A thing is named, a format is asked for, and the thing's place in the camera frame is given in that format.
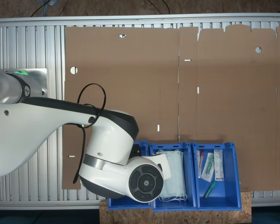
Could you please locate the black camera box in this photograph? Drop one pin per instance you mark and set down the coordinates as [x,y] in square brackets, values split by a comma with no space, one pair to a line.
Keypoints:
[135,150]

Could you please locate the green syringe in clear packet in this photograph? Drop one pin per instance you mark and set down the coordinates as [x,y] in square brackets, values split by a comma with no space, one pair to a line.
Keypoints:
[208,166]

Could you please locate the loose green syringe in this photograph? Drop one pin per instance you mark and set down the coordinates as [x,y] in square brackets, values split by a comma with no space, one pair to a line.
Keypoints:
[210,189]

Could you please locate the blue plastic bin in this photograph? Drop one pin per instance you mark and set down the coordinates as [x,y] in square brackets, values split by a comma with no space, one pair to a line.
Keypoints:
[226,193]
[170,205]
[143,145]

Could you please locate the aluminium base mounting plate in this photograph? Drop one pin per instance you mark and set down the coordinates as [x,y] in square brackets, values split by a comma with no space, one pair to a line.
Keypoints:
[39,79]

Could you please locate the brown cardboard sheet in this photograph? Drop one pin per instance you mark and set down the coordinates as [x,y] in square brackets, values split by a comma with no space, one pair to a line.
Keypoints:
[235,105]

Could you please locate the chipboard wood panel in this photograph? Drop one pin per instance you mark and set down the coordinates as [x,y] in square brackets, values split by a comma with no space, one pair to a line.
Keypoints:
[130,215]

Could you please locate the narrow white printed packet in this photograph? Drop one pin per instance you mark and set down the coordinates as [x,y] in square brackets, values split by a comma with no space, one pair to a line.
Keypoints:
[219,165]

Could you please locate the red-capped tube in clear packet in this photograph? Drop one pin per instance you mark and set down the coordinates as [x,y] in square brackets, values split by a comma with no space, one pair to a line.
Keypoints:
[200,165]

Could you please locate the stack of white face masks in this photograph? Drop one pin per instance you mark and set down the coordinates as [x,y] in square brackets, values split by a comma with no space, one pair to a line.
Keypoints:
[177,177]

